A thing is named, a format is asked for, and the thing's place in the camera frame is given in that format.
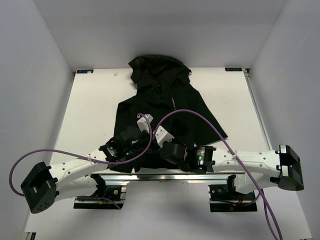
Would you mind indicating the right blue table sticker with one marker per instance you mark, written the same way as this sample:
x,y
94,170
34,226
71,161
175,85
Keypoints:
x,y
233,69

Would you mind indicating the left blue table sticker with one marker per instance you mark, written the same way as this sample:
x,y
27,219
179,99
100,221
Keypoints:
x,y
84,71

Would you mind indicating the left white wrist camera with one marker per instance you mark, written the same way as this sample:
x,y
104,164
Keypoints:
x,y
144,122

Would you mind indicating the aluminium table frame rail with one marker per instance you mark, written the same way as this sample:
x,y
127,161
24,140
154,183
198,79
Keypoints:
x,y
210,178

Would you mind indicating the black jacket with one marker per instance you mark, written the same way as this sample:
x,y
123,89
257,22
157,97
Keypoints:
x,y
163,86

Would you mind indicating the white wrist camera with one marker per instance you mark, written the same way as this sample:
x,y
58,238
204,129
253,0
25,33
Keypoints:
x,y
162,136
144,122

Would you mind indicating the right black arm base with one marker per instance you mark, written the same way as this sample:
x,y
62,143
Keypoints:
x,y
221,201

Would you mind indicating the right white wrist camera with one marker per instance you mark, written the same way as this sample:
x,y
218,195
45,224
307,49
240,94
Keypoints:
x,y
162,136

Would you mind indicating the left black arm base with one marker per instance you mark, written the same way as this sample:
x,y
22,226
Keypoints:
x,y
107,196

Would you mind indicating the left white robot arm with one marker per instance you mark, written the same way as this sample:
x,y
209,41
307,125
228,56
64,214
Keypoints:
x,y
47,184

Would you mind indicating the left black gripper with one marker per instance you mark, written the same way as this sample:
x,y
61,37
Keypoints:
x,y
144,133

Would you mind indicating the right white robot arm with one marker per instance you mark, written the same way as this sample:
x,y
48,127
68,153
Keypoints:
x,y
275,168

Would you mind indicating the blue table sticker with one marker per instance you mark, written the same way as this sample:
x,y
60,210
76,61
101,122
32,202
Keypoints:
x,y
233,69
84,71

